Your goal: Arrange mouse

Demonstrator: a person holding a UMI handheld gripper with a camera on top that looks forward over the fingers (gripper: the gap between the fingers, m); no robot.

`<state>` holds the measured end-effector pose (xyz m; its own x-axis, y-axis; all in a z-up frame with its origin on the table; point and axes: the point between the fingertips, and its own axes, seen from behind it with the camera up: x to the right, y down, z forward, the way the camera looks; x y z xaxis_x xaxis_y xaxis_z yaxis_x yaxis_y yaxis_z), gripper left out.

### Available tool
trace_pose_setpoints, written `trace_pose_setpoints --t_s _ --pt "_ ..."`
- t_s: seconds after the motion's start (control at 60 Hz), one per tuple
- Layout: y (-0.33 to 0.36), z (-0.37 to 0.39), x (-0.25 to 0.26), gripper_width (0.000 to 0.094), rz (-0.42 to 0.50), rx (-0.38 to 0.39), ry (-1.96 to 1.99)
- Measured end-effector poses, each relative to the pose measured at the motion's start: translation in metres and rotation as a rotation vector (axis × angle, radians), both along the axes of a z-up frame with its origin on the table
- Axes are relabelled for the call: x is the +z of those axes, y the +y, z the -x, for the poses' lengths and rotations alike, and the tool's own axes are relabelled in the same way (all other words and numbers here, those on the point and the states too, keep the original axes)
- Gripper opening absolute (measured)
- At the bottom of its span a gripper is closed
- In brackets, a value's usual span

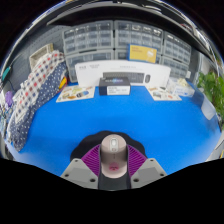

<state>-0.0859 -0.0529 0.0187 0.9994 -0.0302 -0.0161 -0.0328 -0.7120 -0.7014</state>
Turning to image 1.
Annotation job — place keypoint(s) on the long white keyboard box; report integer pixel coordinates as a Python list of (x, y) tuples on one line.
[(93, 71)]

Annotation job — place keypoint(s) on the teal wall box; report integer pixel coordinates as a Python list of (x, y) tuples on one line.
[(6, 73)]

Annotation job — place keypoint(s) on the white woven basket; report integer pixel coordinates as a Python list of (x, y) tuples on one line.
[(40, 55)]

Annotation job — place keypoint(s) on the small black cardboard box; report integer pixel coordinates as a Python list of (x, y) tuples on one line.
[(114, 85)]

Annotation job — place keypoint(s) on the dark wall shelf unit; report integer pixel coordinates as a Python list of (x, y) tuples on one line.
[(110, 11)]

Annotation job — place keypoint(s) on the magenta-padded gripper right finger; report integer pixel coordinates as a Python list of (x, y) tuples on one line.
[(146, 170)]

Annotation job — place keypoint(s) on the colourful sticker sheet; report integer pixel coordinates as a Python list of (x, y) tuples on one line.
[(75, 93), (163, 93)]

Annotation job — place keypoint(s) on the purple soft object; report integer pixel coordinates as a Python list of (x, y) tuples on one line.
[(9, 98)]

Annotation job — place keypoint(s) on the white blue tissue box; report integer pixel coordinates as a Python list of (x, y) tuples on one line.
[(181, 89)]

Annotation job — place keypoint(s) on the beige pink computer mouse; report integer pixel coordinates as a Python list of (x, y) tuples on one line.
[(114, 155)]

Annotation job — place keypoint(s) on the navy dotted cloth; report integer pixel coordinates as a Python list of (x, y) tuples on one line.
[(36, 110)]

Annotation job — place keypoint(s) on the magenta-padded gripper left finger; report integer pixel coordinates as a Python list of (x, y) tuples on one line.
[(80, 170)]

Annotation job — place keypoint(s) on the black cartoon-eyed mouse pad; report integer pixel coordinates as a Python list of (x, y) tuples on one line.
[(88, 141)]

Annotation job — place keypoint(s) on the green plant in white pot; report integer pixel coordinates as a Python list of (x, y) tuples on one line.
[(211, 88)]

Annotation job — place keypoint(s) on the yellow sign card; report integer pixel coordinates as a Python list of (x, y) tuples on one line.
[(142, 53)]

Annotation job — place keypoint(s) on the white polka-dot cloth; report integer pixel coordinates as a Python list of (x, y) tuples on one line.
[(36, 80)]

